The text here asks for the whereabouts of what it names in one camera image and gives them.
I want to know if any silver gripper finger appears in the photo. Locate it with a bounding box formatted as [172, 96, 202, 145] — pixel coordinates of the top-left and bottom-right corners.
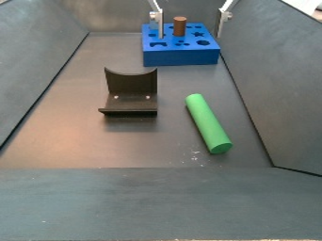
[147, 0, 163, 39]
[215, 0, 239, 37]

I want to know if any green oval cylinder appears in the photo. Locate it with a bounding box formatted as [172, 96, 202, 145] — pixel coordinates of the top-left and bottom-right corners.
[184, 93, 232, 154]

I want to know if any black curved fixture stand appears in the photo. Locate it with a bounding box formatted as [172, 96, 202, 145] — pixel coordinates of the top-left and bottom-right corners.
[97, 68, 159, 116]

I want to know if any brown cylinder peg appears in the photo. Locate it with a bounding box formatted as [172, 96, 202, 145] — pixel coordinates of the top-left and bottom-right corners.
[174, 16, 186, 37]

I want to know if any blue foam shape-sorter block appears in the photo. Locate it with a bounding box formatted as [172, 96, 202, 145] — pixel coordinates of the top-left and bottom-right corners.
[140, 23, 220, 67]

